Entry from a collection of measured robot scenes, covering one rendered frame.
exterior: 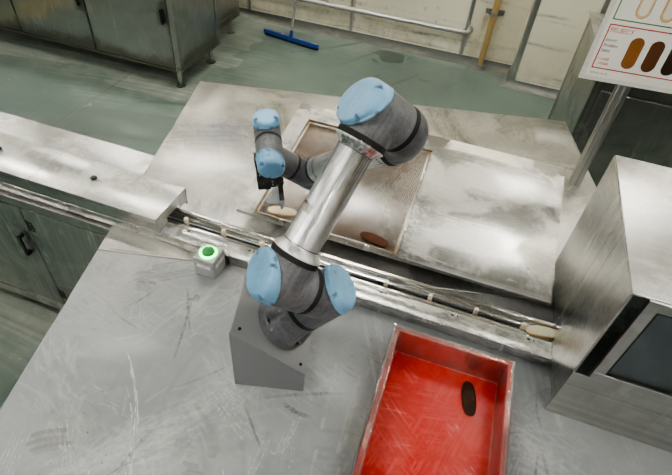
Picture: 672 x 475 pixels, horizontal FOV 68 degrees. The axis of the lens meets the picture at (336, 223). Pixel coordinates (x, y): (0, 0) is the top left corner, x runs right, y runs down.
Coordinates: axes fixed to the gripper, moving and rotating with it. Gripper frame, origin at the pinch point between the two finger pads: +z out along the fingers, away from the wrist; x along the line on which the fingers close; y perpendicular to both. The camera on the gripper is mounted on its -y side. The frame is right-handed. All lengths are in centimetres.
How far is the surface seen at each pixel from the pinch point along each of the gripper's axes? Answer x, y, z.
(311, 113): -48, -15, 7
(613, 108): -17, -122, -9
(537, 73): -225, -229, 138
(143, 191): -10.5, 46.1, 1.7
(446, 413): 74, -35, 5
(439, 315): 47, -42, 6
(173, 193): -8.7, 36.3, 2.3
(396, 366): 60, -26, 7
